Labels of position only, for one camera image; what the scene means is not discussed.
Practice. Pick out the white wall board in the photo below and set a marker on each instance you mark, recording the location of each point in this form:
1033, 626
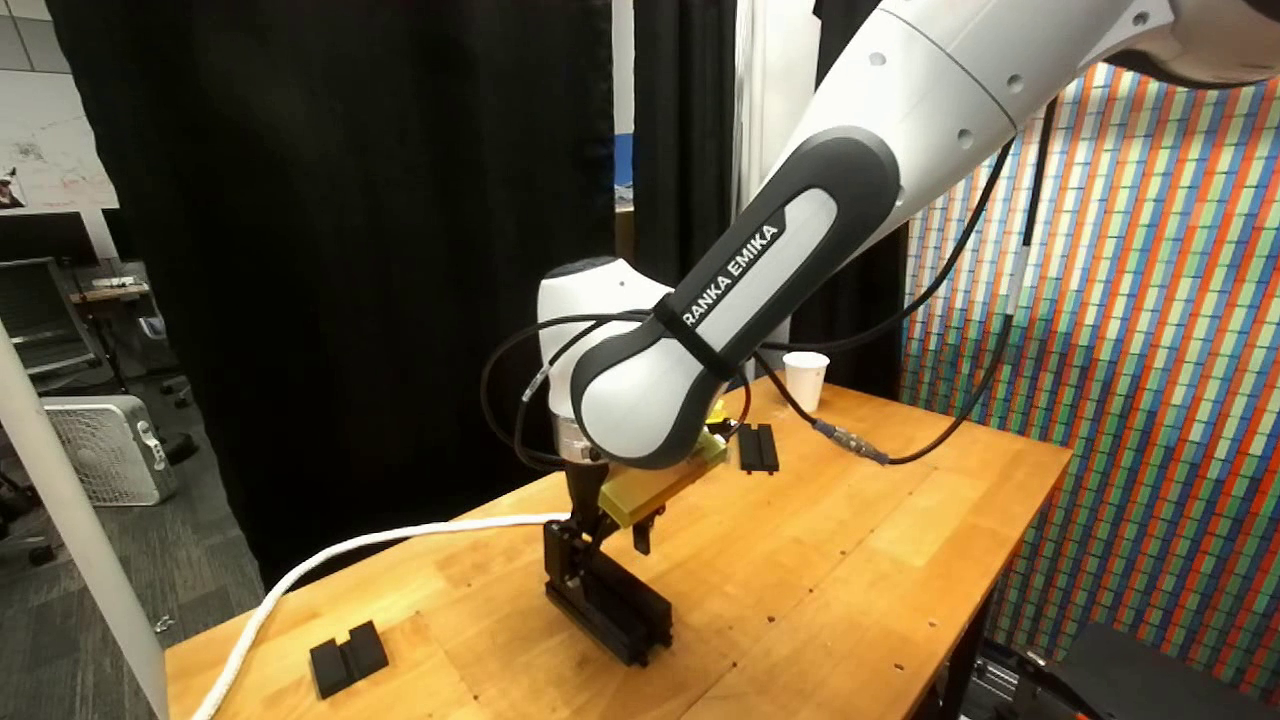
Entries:
52, 133

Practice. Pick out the small black notched block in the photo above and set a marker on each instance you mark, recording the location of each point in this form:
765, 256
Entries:
332, 665

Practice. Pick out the white backdrop strip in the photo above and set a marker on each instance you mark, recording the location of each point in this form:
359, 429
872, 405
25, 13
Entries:
765, 82

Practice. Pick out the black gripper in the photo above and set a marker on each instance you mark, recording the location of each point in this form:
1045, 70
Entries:
587, 498

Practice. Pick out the white slanted beam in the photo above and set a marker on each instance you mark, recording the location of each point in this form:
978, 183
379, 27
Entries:
65, 533

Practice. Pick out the white paper cup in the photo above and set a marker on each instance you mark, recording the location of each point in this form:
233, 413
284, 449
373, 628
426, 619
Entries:
805, 382

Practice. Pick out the black round seat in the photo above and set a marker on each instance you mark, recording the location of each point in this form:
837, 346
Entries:
1162, 680

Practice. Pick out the grey computer monitor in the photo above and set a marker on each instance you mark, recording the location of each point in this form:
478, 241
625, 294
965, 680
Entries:
42, 312

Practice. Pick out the colourful patterned panel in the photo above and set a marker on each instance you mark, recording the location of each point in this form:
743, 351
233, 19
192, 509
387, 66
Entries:
1147, 400

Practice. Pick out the grey perforated box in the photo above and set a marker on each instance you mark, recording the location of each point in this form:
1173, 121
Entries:
105, 444

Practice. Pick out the black equipment stack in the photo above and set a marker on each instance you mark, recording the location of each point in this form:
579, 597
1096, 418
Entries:
124, 323

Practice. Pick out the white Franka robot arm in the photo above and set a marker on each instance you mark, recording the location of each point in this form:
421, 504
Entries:
803, 225

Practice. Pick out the blue white poster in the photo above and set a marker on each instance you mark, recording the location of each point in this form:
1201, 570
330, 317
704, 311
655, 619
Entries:
622, 161

